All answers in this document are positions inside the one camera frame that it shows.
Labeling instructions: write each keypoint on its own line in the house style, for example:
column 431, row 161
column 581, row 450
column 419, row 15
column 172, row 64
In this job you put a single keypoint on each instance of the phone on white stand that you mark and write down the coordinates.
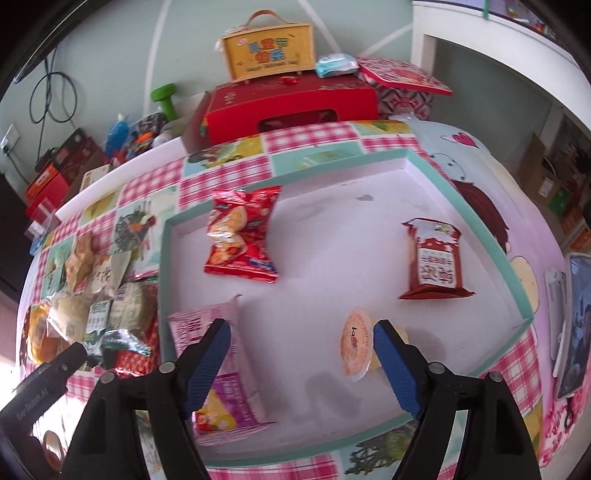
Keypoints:
column 568, row 294

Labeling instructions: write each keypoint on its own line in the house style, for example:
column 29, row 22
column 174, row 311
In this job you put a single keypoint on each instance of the brown cardboard box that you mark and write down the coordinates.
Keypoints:
column 538, row 183

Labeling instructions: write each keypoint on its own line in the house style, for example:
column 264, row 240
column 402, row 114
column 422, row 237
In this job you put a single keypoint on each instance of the purple pink snack packet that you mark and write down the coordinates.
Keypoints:
column 233, row 409

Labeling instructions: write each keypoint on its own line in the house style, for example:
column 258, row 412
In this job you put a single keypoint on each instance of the white walnut snack packet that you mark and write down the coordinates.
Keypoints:
column 107, row 273

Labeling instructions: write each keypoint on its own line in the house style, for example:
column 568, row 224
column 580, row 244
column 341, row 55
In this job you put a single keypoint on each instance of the red round-cake snack packet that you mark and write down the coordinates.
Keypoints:
column 237, row 228

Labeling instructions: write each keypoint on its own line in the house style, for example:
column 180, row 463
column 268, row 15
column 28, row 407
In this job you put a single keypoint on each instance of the red patterned lidded box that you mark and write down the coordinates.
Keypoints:
column 402, row 87

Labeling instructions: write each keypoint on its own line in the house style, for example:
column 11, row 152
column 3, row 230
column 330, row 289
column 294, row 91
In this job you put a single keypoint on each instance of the yellow children's day handbag box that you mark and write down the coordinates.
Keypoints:
column 268, row 45

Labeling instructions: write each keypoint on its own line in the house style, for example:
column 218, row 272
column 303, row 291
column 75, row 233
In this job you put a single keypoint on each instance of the teal rimmed white tray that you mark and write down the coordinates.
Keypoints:
column 337, row 237

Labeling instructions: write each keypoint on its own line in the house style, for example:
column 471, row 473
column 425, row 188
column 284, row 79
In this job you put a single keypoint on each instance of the white wall socket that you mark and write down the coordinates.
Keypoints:
column 10, row 139

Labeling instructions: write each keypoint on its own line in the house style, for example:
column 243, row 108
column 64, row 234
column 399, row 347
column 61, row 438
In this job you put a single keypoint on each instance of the clear acrylic box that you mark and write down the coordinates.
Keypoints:
column 41, row 221

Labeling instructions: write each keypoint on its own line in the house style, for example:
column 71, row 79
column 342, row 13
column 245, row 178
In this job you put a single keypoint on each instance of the beige orange snack packet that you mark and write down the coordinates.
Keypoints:
column 80, row 261

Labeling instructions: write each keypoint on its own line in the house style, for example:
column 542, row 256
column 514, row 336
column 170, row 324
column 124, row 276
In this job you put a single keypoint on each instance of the person's left hand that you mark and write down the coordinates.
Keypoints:
column 53, row 451

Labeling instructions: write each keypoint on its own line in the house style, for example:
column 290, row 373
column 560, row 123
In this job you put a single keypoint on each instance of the red patterned snack packet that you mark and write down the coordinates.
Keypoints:
column 131, row 354

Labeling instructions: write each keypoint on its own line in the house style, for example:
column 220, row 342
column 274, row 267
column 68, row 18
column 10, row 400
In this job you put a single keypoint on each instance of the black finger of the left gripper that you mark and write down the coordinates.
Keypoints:
column 64, row 362

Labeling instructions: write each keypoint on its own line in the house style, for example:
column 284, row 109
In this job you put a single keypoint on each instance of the clear wrapped round bread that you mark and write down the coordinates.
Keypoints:
column 68, row 315

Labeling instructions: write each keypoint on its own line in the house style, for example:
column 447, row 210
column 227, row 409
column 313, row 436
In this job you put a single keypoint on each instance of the white green biscuit packet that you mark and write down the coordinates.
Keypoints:
column 96, row 326

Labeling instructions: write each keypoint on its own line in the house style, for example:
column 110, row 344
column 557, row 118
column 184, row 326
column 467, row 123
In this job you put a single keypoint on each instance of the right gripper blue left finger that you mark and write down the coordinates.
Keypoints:
column 181, row 386

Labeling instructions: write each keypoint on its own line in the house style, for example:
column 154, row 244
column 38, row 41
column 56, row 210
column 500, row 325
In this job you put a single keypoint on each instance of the cartoon girl bedsheet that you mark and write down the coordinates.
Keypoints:
column 520, row 228

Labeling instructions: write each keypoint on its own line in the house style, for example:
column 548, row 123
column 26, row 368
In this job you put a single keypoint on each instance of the green edged mung cake packet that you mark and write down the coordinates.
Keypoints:
column 133, row 307

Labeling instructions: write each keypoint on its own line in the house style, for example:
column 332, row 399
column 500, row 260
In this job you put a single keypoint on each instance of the stacked red gift boxes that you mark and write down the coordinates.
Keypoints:
column 61, row 177

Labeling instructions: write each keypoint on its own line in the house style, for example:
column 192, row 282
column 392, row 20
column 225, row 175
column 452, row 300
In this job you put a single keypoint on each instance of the blue wet wipes pack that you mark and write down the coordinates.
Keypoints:
column 336, row 64

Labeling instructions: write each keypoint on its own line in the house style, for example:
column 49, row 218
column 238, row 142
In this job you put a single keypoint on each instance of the blue drink bottle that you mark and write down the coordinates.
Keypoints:
column 117, row 136

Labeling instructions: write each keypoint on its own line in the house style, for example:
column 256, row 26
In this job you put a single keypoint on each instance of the large red gift box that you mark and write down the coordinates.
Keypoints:
column 236, row 110

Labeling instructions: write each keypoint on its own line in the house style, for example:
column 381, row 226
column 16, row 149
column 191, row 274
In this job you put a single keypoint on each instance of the box of assorted toys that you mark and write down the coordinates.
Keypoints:
column 148, row 133

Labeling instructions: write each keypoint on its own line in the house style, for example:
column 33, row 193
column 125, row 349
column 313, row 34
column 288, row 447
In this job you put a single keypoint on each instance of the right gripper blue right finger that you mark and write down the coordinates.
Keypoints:
column 413, row 379

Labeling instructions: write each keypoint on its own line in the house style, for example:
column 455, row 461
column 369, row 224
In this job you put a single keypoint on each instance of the green dumbbell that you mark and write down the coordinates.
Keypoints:
column 163, row 97

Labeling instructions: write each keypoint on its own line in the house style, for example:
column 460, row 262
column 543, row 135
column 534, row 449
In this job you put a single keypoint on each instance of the beige pudding cup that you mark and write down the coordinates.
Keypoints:
column 357, row 345

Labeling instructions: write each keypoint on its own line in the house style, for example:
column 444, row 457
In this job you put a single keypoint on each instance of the red white milk biscuit packet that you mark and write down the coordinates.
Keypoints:
column 435, row 268

